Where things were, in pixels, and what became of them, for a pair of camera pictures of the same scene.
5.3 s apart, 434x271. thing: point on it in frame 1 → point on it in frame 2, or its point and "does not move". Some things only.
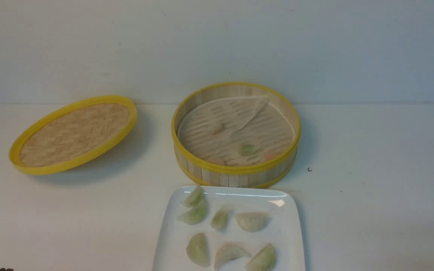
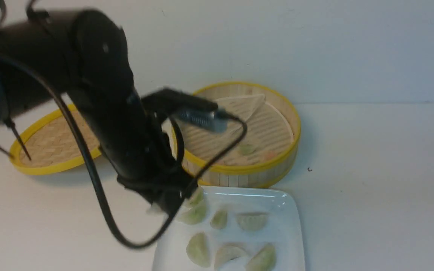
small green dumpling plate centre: x=219 y=220 does not move
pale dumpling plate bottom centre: x=228 y=252 does not move
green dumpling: x=247 y=149 does not move
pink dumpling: x=218 y=130 → x=155 y=210
